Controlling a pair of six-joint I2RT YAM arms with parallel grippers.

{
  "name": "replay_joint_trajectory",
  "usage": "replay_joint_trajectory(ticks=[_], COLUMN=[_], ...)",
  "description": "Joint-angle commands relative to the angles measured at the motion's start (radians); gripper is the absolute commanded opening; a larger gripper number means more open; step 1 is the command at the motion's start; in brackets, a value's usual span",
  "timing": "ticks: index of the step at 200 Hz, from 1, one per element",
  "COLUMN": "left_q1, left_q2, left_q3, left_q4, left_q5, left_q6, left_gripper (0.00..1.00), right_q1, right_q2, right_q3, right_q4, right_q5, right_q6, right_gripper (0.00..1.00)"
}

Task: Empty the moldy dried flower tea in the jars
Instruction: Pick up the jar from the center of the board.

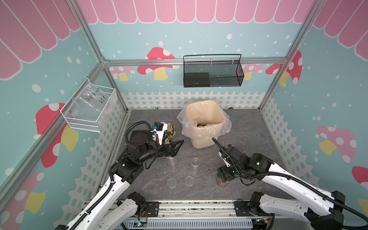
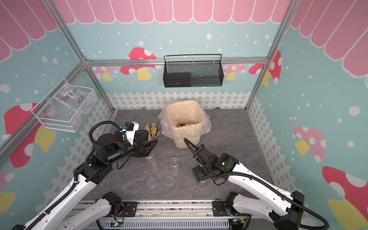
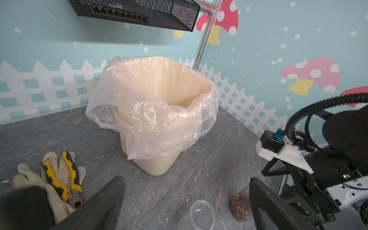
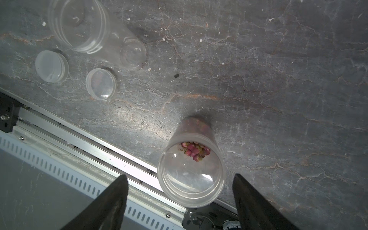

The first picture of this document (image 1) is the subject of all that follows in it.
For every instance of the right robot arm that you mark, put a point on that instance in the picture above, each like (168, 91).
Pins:
(321, 209)

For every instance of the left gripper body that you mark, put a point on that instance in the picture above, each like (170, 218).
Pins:
(164, 150)

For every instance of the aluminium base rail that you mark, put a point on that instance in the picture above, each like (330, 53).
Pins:
(198, 215)

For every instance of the beige trash bin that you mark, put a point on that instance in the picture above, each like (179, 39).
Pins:
(204, 121)

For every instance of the white yellow work gloves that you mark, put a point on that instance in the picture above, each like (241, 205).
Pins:
(170, 128)

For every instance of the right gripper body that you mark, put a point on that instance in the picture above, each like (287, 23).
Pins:
(228, 173)

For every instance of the black plastic tool case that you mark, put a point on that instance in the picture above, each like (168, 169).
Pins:
(139, 142)

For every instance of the clear plastic bag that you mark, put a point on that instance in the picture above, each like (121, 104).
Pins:
(97, 103)

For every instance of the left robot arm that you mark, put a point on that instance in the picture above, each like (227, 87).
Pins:
(97, 214)

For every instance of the black wire mesh basket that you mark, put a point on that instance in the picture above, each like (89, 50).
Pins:
(225, 70)

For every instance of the clear tea jar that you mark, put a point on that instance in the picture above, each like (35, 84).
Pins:
(195, 163)
(220, 183)
(172, 163)

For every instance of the clear plastic bin liner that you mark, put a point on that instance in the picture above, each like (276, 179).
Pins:
(182, 120)

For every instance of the black box in basket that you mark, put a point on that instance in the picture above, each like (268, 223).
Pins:
(196, 80)

